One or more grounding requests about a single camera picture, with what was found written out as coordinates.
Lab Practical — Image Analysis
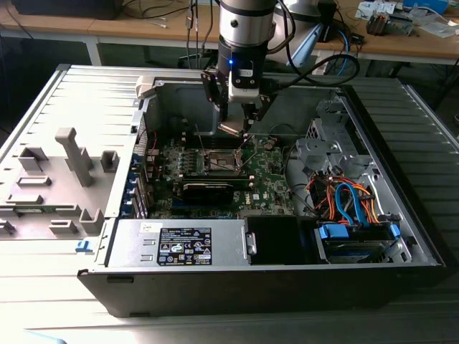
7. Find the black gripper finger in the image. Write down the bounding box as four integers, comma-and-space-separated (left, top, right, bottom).
200, 70, 229, 123
243, 93, 279, 130

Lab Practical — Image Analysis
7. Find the silver CPU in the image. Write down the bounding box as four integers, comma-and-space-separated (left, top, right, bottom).
217, 120, 248, 137

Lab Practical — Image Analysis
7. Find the metal socket cover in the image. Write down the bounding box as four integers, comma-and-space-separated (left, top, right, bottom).
235, 135, 259, 169

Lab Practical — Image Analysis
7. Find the CPU socket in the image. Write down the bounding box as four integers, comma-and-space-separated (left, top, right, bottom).
201, 146, 247, 176

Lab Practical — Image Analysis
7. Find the CPU cooler heatsink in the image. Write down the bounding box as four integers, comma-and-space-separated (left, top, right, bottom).
366, 10, 390, 36

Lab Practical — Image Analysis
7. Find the beige plastic latch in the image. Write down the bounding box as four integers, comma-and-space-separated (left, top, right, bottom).
135, 75, 158, 100

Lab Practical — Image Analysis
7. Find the green motherboard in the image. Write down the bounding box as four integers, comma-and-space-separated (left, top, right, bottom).
145, 134, 298, 219

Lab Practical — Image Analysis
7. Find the small white box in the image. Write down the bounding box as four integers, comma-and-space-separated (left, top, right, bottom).
313, 55, 329, 75

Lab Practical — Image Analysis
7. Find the grey metal drive cage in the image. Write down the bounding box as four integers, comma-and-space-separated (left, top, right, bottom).
295, 98, 376, 180

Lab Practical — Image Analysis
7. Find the wooden desk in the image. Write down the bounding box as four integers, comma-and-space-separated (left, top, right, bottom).
0, 0, 459, 67

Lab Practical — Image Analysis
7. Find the black graphics card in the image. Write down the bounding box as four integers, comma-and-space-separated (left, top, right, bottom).
174, 181, 234, 207

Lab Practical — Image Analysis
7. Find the grey power supply unit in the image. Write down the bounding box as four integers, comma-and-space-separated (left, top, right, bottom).
107, 219, 252, 268

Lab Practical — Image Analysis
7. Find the white paper box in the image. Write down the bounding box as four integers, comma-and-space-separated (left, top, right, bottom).
358, 1, 395, 19

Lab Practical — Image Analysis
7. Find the black box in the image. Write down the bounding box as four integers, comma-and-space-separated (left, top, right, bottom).
12, 0, 123, 21

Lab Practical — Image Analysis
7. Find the grey metal device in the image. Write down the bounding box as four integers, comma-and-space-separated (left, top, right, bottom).
389, 12, 419, 37

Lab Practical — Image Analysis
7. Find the hard disk in blue carrier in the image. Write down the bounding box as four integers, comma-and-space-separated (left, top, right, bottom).
315, 221, 402, 264

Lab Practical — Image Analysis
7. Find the grey parts rack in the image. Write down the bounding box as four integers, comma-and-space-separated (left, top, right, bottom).
0, 127, 119, 241

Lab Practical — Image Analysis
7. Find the black PC case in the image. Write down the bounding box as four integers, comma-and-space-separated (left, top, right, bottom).
77, 64, 448, 318

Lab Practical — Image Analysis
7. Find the blue box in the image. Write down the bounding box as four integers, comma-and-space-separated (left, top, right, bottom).
403, 0, 449, 11

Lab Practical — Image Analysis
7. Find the clear plastic bag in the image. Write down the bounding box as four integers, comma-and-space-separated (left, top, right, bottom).
419, 14, 459, 39

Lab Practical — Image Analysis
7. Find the pale blue object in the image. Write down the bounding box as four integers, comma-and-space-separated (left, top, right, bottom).
21, 328, 71, 344

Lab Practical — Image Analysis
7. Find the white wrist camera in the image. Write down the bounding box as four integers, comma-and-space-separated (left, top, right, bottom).
228, 59, 261, 104

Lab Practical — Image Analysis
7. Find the thin dark fan wire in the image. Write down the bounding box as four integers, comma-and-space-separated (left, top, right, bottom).
268, 123, 299, 140

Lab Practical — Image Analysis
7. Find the black camera cable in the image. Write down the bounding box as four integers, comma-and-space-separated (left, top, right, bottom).
263, 52, 361, 90

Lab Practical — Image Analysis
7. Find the grey hanging cable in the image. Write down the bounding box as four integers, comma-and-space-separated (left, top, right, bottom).
185, 0, 202, 71

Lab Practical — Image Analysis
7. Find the red black wire bundle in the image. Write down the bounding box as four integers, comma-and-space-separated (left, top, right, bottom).
308, 171, 338, 219

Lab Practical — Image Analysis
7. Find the blue hanging cable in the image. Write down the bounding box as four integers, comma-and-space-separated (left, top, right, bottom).
339, 32, 351, 76

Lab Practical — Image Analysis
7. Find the black stand post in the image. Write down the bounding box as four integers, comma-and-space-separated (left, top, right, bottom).
317, 0, 340, 43

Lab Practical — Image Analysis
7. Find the blue flat wire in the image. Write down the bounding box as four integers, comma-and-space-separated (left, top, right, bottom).
335, 181, 370, 229

